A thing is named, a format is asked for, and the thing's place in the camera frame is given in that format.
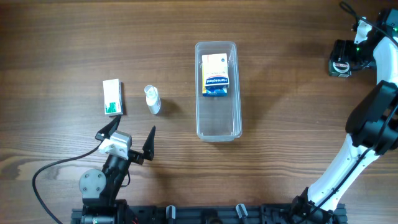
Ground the clear plastic container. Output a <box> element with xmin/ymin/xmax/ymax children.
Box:
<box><xmin>195</xmin><ymin>41</ymin><xmax>243</xmax><ymax>142</ymax></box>

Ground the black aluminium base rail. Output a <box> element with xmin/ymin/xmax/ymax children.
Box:
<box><xmin>70</xmin><ymin>203</ymin><xmax>348</xmax><ymax>224</ymax></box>

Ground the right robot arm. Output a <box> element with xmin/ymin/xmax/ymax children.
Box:
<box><xmin>286</xmin><ymin>1</ymin><xmax>397</xmax><ymax>223</ymax></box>

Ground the white green medicine box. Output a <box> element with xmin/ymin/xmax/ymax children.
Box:
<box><xmin>103</xmin><ymin>79</ymin><xmax>123</xmax><ymax>116</ymax></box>

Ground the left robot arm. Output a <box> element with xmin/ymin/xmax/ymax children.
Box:
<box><xmin>71</xmin><ymin>115</ymin><xmax>156</xmax><ymax>224</ymax></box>

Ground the white Hansaplast box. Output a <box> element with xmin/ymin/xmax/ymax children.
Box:
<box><xmin>201</xmin><ymin>53</ymin><xmax>229</xmax><ymax>88</ymax></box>

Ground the small white spray bottle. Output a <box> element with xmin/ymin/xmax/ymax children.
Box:
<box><xmin>144</xmin><ymin>85</ymin><xmax>161</xmax><ymax>114</ymax></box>

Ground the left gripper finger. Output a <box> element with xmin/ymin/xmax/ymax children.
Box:
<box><xmin>142</xmin><ymin>126</ymin><xmax>156</xmax><ymax>161</ymax></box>
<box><xmin>95</xmin><ymin>114</ymin><xmax>121</xmax><ymax>141</ymax></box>

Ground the dark green round-logo box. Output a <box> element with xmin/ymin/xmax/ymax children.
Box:
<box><xmin>328</xmin><ymin>61</ymin><xmax>351</xmax><ymax>78</ymax></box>

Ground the blue yellow VapoDrops box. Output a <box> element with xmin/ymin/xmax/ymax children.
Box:
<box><xmin>202</xmin><ymin>64</ymin><xmax>229</xmax><ymax>96</ymax></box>

